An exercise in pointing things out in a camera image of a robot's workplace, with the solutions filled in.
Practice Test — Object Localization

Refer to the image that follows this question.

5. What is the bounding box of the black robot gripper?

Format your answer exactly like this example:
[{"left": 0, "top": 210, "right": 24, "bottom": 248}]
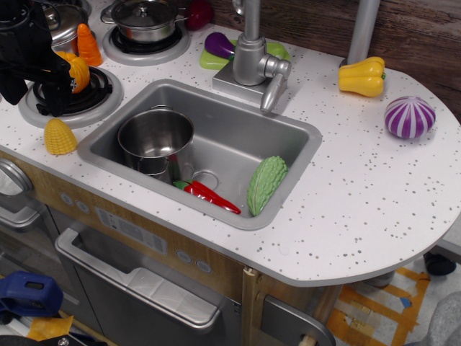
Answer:
[{"left": 1, "top": 1, "right": 72, "bottom": 116}]

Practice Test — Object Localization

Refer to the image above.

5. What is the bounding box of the yellow toy corn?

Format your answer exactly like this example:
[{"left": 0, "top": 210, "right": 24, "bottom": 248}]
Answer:
[{"left": 44, "top": 118, "right": 78, "bottom": 155}]

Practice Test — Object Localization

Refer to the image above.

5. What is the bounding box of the steel lidded pot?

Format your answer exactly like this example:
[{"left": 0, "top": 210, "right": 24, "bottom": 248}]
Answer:
[{"left": 44, "top": 4, "right": 88, "bottom": 54}]

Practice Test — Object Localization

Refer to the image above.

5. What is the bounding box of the steel pot in sink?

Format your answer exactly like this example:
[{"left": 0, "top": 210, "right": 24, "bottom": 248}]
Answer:
[{"left": 117, "top": 106, "right": 194, "bottom": 185}]

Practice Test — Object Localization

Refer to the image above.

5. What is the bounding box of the grey toy sink basin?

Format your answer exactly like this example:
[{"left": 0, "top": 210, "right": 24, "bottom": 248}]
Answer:
[{"left": 78, "top": 79, "right": 322, "bottom": 230}]

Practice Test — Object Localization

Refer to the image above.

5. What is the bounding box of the orange toy pumpkin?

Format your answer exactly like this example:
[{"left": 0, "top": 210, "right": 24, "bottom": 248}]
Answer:
[{"left": 56, "top": 51, "right": 91, "bottom": 94}]

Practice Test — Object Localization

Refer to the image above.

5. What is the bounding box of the orange toy carrot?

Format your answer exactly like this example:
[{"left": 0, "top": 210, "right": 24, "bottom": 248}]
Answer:
[{"left": 77, "top": 23, "right": 103, "bottom": 67}]

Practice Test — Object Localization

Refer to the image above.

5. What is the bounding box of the front stove burner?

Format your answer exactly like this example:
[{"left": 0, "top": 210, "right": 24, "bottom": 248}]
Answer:
[{"left": 18, "top": 67, "right": 123, "bottom": 129}]

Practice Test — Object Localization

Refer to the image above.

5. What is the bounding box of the stove burner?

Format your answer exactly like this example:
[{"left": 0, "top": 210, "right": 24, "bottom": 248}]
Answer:
[
  {"left": 102, "top": 25, "right": 190, "bottom": 66},
  {"left": 18, "top": 67, "right": 123, "bottom": 129}
]

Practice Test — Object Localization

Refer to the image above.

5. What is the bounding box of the steel lidded pan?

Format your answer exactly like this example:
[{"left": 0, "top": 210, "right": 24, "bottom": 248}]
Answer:
[{"left": 100, "top": 0, "right": 189, "bottom": 43}]

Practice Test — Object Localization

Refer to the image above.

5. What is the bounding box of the rear stove burner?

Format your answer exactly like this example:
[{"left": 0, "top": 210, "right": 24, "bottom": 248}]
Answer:
[{"left": 102, "top": 25, "right": 190, "bottom": 66}]

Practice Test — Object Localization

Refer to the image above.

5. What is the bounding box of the green toy cutting board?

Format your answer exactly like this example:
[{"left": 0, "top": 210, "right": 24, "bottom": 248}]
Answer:
[{"left": 200, "top": 42, "right": 290, "bottom": 71}]

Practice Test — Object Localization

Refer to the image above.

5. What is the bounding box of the dark red toy vegetable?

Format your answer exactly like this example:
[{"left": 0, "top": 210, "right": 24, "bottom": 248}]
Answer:
[{"left": 185, "top": 0, "right": 214, "bottom": 31}]

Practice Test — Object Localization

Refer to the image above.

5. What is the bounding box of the red toy chili pepper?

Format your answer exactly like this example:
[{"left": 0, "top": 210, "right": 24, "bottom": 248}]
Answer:
[{"left": 173, "top": 180, "right": 241, "bottom": 215}]

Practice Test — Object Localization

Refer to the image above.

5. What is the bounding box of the purple toy eggplant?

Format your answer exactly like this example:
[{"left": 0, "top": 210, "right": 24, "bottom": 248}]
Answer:
[{"left": 205, "top": 32, "right": 236, "bottom": 61}]

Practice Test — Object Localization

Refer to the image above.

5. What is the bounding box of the blue clamp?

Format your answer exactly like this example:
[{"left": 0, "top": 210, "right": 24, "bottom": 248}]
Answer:
[{"left": 1, "top": 271, "right": 63, "bottom": 324}]

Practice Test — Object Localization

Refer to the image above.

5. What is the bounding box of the grey toy faucet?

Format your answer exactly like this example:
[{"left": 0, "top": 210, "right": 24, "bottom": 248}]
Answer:
[{"left": 212, "top": 0, "right": 292, "bottom": 113}]

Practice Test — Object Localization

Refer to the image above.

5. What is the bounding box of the grey dishwasher door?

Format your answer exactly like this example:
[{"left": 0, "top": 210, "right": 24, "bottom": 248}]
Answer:
[{"left": 55, "top": 228, "right": 241, "bottom": 345}]

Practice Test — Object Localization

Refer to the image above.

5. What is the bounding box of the green toy bitter gourd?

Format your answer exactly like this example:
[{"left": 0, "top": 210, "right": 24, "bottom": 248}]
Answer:
[{"left": 246, "top": 156, "right": 288, "bottom": 216}]

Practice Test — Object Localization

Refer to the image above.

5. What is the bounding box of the yellow toy bell pepper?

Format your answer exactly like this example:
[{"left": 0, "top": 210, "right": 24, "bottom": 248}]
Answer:
[{"left": 338, "top": 57, "right": 385, "bottom": 97}]

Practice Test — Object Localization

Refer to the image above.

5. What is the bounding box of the grey metal pole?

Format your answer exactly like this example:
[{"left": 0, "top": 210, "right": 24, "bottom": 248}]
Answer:
[{"left": 340, "top": 0, "right": 381, "bottom": 67}]

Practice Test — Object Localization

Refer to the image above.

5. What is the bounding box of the grey cabinet door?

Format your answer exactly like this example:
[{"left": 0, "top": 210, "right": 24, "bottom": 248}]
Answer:
[{"left": 261, "top": 296, "right": 336, "bottom": 346}]

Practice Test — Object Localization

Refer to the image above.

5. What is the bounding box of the purple striped toy onion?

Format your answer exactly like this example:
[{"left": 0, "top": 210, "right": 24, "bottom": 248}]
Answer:
[{"left": 384, "top": 96, "right": 436, "bottom": 139}]

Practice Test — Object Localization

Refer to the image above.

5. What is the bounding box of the black caster wheel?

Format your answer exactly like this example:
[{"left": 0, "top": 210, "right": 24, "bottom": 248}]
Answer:
[{"left": 424, "top": 252, "right": 457, "bottom": 276}]

